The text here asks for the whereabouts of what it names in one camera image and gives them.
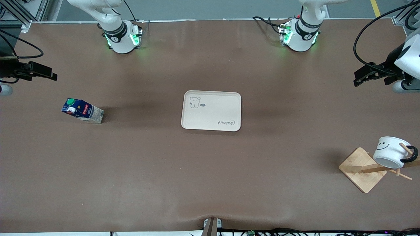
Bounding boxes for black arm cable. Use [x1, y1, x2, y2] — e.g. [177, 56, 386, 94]
[353, 0, 420, 71]
[0, 29, 44, 84]

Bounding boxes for beige rabbit print tray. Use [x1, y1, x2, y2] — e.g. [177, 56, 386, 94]
[181, 90, 242, 132]

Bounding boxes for brown table mat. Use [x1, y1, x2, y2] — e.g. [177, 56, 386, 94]
[0, 19, 420, 234]

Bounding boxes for wooden cup rack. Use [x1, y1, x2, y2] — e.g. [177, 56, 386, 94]
[339, 143, 420, 194]

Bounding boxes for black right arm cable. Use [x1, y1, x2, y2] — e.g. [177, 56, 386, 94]
[0, 29, 44, 84]

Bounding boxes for white smiley cup black handle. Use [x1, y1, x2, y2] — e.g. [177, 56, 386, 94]
[373, 136, 419, 169]

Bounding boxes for aluminium frame profile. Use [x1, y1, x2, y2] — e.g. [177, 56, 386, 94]
[0, 0, 50, 32]

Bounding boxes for black left base cables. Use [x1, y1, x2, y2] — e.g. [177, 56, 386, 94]
[252, 16, 283, 35]

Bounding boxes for black right base cable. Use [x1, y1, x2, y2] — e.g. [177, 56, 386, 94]
[122, 0, 145, 24]

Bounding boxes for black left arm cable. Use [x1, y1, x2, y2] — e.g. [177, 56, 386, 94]
[353, 0, 420, 71]

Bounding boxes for brown post with grey clamp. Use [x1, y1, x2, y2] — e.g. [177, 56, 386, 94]
[202, 217, 223, 236]

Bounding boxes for blue milk carton green cap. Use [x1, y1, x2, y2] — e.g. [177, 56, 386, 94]
[61, 98, 105, 124]

